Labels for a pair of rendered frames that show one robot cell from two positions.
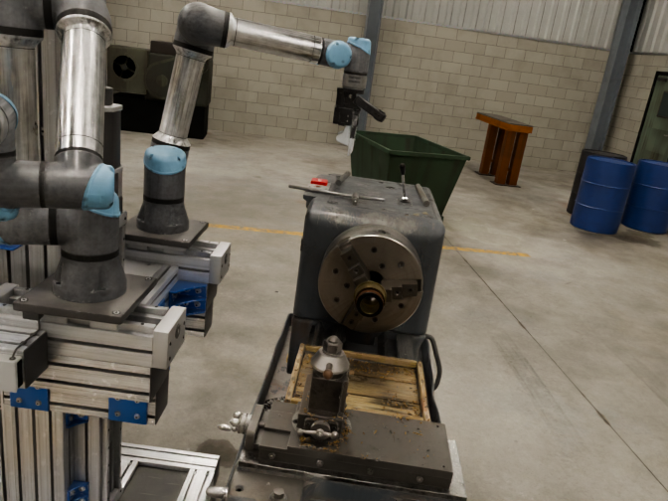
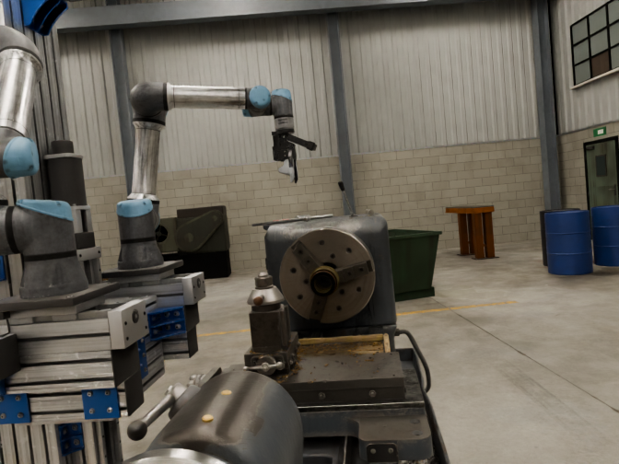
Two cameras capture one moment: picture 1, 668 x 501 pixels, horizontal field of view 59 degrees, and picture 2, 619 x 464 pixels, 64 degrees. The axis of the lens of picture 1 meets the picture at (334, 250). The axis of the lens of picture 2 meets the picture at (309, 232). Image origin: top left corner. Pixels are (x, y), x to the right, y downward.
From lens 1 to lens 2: 0.47 m
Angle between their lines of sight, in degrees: 16
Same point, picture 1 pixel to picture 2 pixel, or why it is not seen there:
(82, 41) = (11, 64)
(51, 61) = not seen: hidden behind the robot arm
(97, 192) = (15, 154)
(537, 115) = (496, 201)
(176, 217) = (149, 252)
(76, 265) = (34, 265)
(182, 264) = (159, 293)
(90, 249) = (45, 247)
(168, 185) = (137, 226)
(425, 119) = (405, 224)
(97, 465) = not seen: outside the picture
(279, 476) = not seen: hidden behind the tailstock
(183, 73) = (143, 141)
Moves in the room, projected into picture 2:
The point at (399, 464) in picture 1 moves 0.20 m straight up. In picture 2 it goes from (347, 381) to (338, 279)
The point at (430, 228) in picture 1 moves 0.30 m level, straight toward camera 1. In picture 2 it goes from (373, 222) to (361, 227)
